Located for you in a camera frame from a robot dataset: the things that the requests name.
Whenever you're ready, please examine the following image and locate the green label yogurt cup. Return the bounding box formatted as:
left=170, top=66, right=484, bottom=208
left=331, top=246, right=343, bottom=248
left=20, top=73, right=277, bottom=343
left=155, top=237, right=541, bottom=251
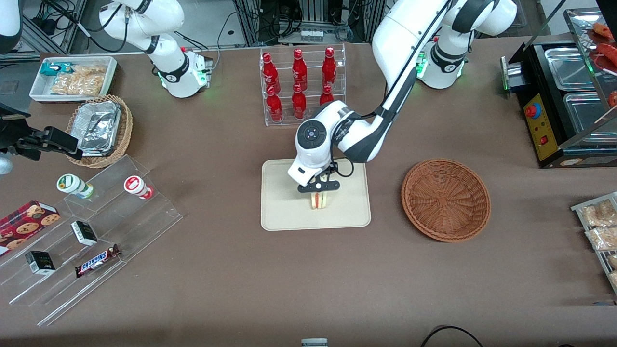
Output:
left=56, top=173, right=94, bottom=200

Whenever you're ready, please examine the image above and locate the white rectangular snack bin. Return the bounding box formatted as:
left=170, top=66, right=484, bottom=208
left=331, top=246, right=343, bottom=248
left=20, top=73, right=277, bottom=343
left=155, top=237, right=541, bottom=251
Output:
left=29, top=56, right=119, bottom=104

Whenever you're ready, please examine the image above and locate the black floor cable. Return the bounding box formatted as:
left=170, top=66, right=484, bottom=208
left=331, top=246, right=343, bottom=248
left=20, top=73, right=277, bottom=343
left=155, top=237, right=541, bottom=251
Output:
left=420, top=326, right=484, bottom=347

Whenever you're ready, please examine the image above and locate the triangular sandwich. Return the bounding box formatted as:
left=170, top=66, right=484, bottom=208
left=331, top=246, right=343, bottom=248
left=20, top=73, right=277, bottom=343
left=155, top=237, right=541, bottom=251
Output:
left=310, top=191, right=334, bottom=211

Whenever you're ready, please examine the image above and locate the clear acrylic bottle rack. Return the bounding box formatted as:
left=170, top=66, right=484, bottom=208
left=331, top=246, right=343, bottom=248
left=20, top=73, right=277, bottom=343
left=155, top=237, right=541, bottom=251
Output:
left=259, top=43, right=347, bottom=127

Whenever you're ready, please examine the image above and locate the teal snack packet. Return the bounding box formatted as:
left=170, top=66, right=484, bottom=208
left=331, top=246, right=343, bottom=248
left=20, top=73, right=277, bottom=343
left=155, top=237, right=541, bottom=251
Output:
left=40, top=62, right=76, bottom=77

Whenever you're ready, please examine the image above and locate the oval tan wicker basket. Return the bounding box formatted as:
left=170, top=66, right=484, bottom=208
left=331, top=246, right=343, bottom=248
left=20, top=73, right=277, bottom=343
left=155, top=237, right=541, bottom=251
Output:
left=67, top=94, right=134, bottom=169

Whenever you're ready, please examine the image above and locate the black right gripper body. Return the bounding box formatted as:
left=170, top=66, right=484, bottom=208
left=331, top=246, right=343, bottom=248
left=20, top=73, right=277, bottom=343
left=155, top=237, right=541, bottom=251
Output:
left=0, top=104, right=46, bottom=161

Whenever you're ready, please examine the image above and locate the grey snack display tray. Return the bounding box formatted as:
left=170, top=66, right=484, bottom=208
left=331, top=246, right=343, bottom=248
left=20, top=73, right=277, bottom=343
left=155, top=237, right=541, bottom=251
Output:
left=571, top=191, right=617, bottom=295

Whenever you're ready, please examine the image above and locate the Snickers chocolate bar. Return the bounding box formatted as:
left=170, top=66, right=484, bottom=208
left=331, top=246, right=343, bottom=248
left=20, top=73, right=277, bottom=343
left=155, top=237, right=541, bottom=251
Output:
left=75, top=244, right=121, bottom=278

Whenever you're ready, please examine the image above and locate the round brown wicker basket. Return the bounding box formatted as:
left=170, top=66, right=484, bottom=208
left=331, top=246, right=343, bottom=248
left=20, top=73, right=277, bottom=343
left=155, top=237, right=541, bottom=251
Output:
left=401, top=159, right=492, bottom=242

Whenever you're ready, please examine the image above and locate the clear bag of crackers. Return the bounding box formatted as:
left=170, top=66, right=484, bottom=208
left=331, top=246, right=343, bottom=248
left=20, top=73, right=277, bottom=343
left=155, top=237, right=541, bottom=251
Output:
left=51, top=65, right=107, bottom=95

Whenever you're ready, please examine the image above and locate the red sausage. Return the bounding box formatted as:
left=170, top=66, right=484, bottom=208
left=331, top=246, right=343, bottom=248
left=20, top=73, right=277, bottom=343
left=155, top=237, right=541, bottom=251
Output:
left=597, top=42, right=617, bottom=68
left=592, top=22, right=616, bottom=40

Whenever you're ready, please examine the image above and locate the aluminium equipment frame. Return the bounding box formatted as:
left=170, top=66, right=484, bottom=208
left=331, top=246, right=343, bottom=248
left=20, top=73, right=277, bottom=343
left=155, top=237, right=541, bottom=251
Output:
left=233, top=0, right=387, bottom=45

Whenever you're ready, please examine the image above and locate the black food warmer machine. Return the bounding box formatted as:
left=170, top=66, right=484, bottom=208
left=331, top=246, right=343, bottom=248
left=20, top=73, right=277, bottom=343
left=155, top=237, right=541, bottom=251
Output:
left=500, top=7, right=617, bottom=169

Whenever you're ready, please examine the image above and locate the clear acrylic stepped shelf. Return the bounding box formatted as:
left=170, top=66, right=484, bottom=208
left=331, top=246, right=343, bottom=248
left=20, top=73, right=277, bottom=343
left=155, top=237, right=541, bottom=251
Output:
left=0, top=154, right=184, bottom=327

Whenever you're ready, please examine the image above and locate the aluminium foil container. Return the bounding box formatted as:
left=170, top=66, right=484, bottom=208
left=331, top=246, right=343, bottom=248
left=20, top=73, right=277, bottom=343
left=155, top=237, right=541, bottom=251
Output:
left=77, top=101, right=122, bottom=156

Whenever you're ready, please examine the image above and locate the red label yogurt cup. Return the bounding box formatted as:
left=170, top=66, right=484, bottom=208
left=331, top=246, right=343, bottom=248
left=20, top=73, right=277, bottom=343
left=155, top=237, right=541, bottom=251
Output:
left=123, top=175, right=154, bottom=200

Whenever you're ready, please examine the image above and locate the beige plastic tray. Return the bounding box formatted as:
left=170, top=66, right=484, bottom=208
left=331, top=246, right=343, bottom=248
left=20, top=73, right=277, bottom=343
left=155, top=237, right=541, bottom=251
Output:
left=261, top=158, right=372, bottom=231

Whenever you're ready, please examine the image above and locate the small black green box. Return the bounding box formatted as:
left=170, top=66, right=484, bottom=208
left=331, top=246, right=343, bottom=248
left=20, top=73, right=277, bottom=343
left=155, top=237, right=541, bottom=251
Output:
left=25, top=250, right=56, bottom=276
left=71, top=220, right=98, bottom=247

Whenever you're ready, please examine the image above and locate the steel warmer pan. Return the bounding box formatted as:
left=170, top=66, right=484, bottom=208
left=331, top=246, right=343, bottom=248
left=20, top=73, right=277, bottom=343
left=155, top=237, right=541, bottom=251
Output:
left=563, top=91, right=617, bottom=135
left=544, top=46, right=598, bottom=93

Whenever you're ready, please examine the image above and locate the red cookie box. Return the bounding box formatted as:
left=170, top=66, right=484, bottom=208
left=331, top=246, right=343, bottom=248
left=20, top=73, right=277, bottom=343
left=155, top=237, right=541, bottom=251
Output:
left=0, top=200, right=61, bottom=257

